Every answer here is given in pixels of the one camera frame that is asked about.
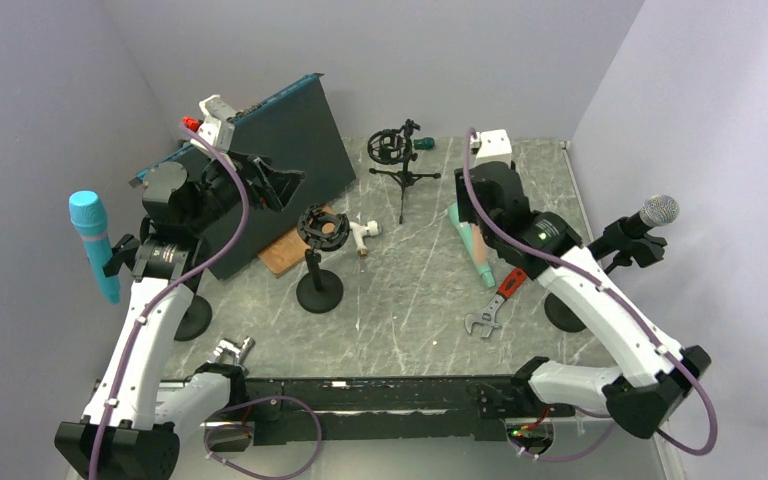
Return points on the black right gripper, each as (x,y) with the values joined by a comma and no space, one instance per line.
(467,211)

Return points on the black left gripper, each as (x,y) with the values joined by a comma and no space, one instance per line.
(277,186)

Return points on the mint green microphone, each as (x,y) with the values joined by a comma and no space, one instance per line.
(463,230)

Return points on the pink microphone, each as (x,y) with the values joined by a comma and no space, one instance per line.
(478,249)

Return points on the black tripod shock mount stand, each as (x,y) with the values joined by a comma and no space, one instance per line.
(395,147)

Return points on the black round base shock mount stand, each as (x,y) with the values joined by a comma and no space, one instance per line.
(320,290)

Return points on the black round base clip stand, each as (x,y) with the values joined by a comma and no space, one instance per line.
(192,318)

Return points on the blue microphone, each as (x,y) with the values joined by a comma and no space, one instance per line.
(90,220)

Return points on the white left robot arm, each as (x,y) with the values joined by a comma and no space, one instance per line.
(124,431)

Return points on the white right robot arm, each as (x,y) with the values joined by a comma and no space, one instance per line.
(653,373)

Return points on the black right round base stand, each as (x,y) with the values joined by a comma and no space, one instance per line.
(561,316)

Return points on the silver black microphone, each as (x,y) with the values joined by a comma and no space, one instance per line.
(629,238)

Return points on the wooden block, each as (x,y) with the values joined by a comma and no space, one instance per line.
(284,253)

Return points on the white plastic faucet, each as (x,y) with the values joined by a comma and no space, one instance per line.
(360,231)

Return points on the chrome metal fitting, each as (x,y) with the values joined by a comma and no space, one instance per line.
(236,352)

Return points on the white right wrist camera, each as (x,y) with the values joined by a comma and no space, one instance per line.
(491,145)

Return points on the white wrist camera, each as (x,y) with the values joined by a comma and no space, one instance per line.
(491,145)
(216,132)

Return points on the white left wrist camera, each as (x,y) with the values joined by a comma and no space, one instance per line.
(216,132)

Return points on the green handle screwdriver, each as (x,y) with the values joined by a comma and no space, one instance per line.
(425,143)

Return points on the white bracket behind board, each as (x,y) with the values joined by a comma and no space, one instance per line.
(216,111)

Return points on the red handle adjustable wrench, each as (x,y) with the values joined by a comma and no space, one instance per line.
(485,319)

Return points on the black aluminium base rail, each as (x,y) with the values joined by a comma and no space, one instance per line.
(383,408)

